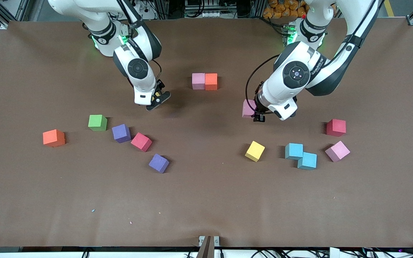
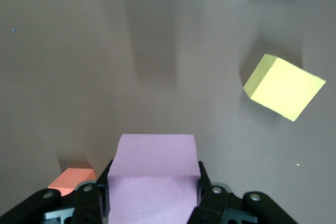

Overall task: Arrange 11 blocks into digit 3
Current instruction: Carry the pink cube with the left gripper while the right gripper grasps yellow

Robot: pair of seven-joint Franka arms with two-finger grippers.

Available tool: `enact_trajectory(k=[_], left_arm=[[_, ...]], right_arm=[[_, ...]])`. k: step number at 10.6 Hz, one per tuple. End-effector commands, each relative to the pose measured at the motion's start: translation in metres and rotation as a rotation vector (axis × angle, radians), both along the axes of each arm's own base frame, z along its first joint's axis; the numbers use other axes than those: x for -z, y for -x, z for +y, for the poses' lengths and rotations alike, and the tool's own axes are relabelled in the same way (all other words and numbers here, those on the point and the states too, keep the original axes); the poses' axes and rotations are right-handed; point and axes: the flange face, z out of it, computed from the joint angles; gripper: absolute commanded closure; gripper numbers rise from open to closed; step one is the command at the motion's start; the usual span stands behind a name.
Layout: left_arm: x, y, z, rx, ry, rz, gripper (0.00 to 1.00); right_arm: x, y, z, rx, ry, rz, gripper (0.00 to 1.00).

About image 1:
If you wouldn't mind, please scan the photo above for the metal mount bracket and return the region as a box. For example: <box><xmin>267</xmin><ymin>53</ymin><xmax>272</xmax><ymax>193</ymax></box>
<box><xmin>196</xmin><ymin>235</ymin><xmax>220</xmax><ymax>258</ymax></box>

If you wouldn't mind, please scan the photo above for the red foam block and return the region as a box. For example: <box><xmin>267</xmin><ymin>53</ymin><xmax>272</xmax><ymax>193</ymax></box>
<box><xmin>131</xmin><ymin>132</ymin><xmax>153</xmax><ymax>152</ymax></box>
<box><xmin>326</xmin><ymin>119</ymin><xmax>347</xmax><ymax>137</ymax></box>

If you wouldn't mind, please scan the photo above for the green foam block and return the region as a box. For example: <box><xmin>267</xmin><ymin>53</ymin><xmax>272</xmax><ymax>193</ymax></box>
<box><xmin>88</xmin><ymin>114</ymin><xmax>108</xmax><ymax>132</ymax></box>

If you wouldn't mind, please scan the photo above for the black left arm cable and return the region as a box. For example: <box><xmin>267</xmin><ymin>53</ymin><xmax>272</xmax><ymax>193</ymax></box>
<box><xmin>245</xmin><ymin>54</ymin><xmax>281</xmax><ymax>116</ymax></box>

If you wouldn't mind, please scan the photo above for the brown paper table cover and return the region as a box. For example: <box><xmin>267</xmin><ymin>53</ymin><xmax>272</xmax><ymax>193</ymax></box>
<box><xmin>0</xmin><ymin>18</ymin><xmax>413</xmax><ymax>248</ymax></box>

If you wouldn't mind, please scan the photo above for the pile of orange objects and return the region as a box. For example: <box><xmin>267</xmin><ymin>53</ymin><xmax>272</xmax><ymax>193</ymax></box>
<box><xmin>263</xmin><ymin>0</ymin><xmax>309</xmax><ymax>19</ymax></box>

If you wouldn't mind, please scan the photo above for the pink foam block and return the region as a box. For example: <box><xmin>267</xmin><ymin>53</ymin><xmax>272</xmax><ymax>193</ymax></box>
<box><xmin>192</xmin><ymin>73</ymin><xmax>206</xmax><ymax>90</ymax></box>
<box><xmin>324</xmin><ymin>140</ymin><xmax>351</xmax><ymax>162</ymax></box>
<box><xmin>242</xmin><ymin>99</ymin><xmax>257</xmax><ymax>119</ymax></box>

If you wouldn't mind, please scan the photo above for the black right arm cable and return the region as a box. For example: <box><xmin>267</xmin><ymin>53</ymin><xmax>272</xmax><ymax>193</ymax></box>
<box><xmin>152</xmin><ymin>59</ymin><xmax>162</xmax><ymax>81</ymax></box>

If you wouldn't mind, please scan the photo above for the blue foam block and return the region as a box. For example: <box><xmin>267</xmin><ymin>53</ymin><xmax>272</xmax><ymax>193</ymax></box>
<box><xmin>297</xmin><ymin>152</ymin><xmax>317</xmax><ymax>171</ymax></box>
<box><xmin>285</xmin><ymin>143</ymin><xmax>304</xmax><ymax>160</ymax></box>

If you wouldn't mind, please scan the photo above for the purple foam block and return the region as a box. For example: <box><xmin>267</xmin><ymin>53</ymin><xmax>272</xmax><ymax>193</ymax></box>
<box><xmin>112</xmin><ymin>124</ymin><xmax>132</xmax><ymax>144</ymax></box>
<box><xmin>148</xmin><ymin>153</ymin><xmax>170</xmax><ymax>174</ymax></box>

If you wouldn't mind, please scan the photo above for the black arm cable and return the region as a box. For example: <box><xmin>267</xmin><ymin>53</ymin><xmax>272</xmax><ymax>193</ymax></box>
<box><xmin>152</xmin><ymin>59</ymin><xmax>162</xmax><ymax>81</ymax></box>
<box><xmin>245</xmin><ymin>54</ymin><xmax>281</xmax><ymax>116</ymax></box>

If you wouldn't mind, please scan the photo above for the orange foam block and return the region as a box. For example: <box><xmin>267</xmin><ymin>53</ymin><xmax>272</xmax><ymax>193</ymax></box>
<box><xmin>205</xmin><ymin>73</ymin><xmax>218</xmax><ymax>91</ymax></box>
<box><xmin>43</xmin><ymin>129</ymin><xmax>66</xmax><ymax>148</ymax></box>

